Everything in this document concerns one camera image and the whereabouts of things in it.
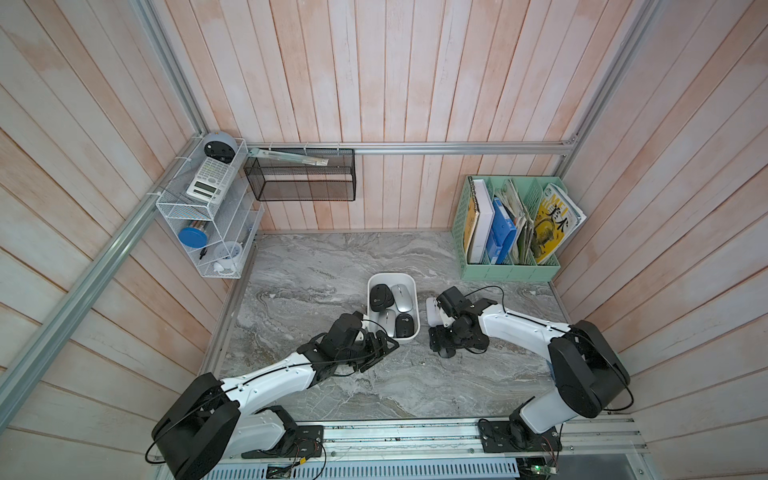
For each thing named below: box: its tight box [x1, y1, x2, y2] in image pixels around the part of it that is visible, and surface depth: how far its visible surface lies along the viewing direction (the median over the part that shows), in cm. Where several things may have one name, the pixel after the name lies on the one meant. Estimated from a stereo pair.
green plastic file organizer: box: [452, 175, 567, 281], surface depth 102 cm
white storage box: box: [362, 273, 421, 343], surface depth 97 cm
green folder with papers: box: [497, 178, 535, 265], surface depth 98 cm
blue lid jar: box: [178, 220, 209, 249], surface depth 79 cm
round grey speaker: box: [202, 131, 238, 164], surface depth 83 cm
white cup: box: [214, 241, 243, 274], surface depth 92 cm
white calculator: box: [186, 157, 235, 204], surface depth 79 cm
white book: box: [469, 179, 495, 263], surface depth 97 cm
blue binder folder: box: [486, 197, 517, 265], surface depth 97 cm
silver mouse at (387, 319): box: [379, 308, 396, 337], surface depth 95 cm
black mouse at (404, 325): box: [395, 313, 415, 338], surface depth 94 cm
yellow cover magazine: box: [534, 183, 587, 265], surface depth 100 cm
